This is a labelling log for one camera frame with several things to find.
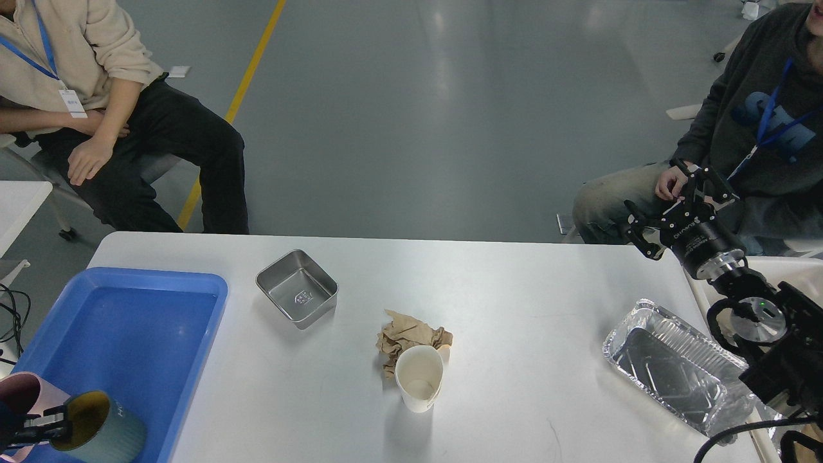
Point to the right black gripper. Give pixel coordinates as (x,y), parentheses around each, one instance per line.
(703,246)

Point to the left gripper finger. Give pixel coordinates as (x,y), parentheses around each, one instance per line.
(38,426)

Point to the teal green mug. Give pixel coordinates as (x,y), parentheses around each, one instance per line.
(101,430)

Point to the aluminium foil tray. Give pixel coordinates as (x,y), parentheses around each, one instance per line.
(680,368)

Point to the square stainless steel tin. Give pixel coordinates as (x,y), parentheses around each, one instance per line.
(299,288)

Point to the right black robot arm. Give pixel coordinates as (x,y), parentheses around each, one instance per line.
(775,329)

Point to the pink mug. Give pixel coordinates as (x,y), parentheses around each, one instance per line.
(24,395)

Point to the blue plastic tray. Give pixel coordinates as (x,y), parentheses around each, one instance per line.
(143,336)

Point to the person in dark hoodie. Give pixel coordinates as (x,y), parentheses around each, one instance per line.
(760,127)

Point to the white side table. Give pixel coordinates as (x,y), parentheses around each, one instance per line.
(20,200)

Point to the beige waste bin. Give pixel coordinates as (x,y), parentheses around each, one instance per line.
(803,273)

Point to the white office chair left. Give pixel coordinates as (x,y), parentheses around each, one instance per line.
(151,166)

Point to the crumpled brown paper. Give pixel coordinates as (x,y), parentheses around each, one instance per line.
(404,332)

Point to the white paper cup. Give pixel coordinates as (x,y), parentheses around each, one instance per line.
(419,375)

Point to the person in beige sweater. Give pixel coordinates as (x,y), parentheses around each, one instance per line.
(78,81)

